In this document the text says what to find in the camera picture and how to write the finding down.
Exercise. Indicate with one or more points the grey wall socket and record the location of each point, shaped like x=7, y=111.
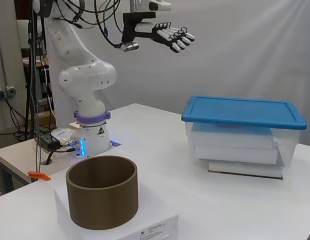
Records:
x=5, y=91

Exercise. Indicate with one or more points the white seven-joint robot arm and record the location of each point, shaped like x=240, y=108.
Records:
x=85, y=78

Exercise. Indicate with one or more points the black stand pole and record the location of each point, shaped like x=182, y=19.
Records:
x=33, y=83

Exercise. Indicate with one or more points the white book with dark cover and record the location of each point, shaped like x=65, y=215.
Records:
x=245, y=169

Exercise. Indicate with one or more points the black power adapter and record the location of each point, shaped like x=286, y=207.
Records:
x=50, y=142

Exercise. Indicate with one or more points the small white labelled box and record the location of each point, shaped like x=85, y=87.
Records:
x=63, y=132

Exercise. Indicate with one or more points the white hanging sheet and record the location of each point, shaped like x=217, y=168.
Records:
x=228, y=60

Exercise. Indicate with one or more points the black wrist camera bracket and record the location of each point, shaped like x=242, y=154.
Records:
x=129, y=23

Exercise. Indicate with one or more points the orange clamp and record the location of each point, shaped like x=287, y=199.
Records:
x=39, y=175

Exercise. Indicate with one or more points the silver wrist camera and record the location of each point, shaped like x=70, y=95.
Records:
x=131, y=46

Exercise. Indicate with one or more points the beige side table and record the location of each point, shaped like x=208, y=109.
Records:
x=15, y=156

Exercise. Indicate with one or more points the white flat box stand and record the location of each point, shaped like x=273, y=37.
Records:
x=155, y=213

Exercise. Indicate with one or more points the clear box with blue lid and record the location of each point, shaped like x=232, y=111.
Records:
x=241, y=111

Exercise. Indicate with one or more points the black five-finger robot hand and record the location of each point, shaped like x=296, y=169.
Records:
x=166, y=33

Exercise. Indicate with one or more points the brown round tub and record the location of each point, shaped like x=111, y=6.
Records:
x=101, y=200

